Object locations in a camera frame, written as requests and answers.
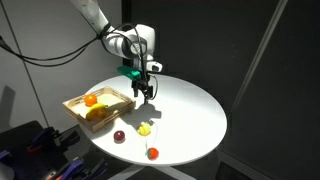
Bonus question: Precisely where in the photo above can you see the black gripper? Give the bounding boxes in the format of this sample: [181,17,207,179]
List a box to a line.
[131,71,155,105]

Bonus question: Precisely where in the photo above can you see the yellow toy lemon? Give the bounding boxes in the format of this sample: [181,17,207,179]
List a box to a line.
[138,122,152,137]

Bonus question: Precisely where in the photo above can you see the wooden tray box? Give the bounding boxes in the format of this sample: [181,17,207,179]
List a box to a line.
[62,86,137,134]

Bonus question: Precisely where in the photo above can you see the dark red toy plum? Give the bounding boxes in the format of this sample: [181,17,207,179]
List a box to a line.
[113,130,127,144]

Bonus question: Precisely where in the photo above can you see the yellow toy banana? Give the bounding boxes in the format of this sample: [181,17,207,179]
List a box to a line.
[85,102,110,122]

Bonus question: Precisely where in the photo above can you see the orange toy fruit with stem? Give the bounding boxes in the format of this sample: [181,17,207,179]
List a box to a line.
[84,93,98,107]

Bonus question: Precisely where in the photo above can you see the red toy strawberry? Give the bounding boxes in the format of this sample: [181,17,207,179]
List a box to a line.
[146,147,160,161]

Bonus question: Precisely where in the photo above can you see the purple and black spring clamp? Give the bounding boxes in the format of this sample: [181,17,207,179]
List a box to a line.
[46,157,108,180]
[26,125,82,155]
[0,149,12,164]

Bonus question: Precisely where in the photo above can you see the black perforated breadboard plate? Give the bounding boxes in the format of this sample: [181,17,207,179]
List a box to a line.
[0,119,113,180]

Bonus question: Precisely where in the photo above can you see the white rounded object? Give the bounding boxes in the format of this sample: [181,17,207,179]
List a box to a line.
[0,163,16,180]

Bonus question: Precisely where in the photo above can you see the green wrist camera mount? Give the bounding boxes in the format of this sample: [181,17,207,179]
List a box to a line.
[116,65,142,81]

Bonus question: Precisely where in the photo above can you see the white table pedestal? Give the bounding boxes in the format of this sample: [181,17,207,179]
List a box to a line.
[106,162,198,180]

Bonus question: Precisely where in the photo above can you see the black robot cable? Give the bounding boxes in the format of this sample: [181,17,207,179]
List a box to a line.
[0,22,160,102]

